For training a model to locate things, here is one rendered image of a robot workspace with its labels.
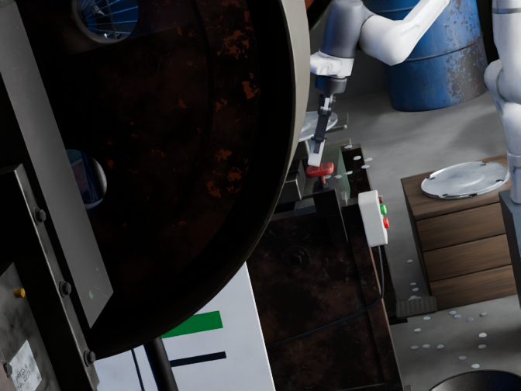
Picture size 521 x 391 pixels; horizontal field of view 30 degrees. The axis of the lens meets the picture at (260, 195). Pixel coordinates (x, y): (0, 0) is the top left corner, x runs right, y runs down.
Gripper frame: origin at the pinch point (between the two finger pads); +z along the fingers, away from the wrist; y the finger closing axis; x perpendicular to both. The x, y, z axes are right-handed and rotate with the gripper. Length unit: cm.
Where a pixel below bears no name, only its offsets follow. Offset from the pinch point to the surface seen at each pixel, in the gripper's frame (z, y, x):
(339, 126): 0.0, 26.3, -5.4
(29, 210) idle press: -32, -137, 31
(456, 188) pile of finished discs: 27, 72, -49
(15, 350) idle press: -19, -144, 29
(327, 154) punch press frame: 15.4, 46.1, -4.3
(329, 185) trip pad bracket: 8.2, 0.8, -5.2
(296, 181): 12.7, 10.8, 3.3
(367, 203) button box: 12.9, 5.2, -15.8
